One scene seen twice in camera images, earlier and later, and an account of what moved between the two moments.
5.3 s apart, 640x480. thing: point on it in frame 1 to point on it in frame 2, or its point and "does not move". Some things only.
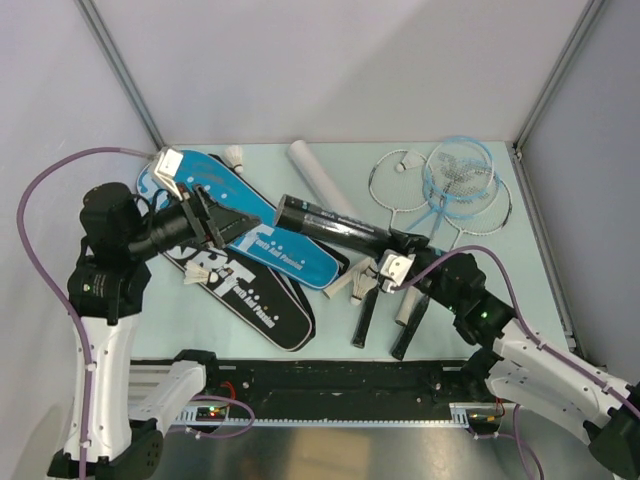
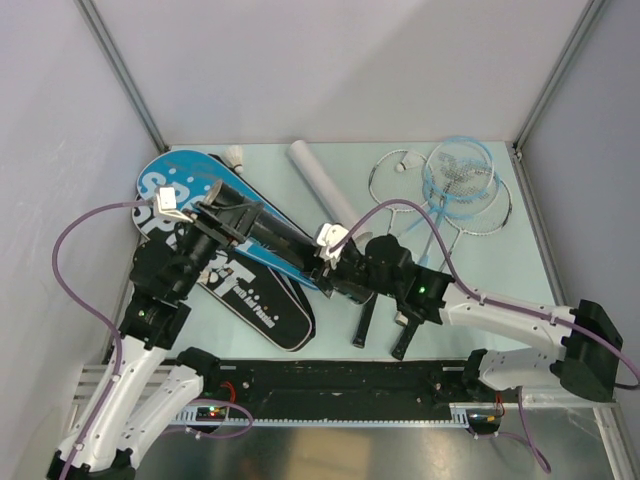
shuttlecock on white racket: (411, 160) does not move
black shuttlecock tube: (310, 217) to (268, 225)
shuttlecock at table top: (233, 155) does not move
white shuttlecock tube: (319, 180) does not move
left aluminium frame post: (91, 14) does not move
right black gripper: (419, 243) to (330, 270)
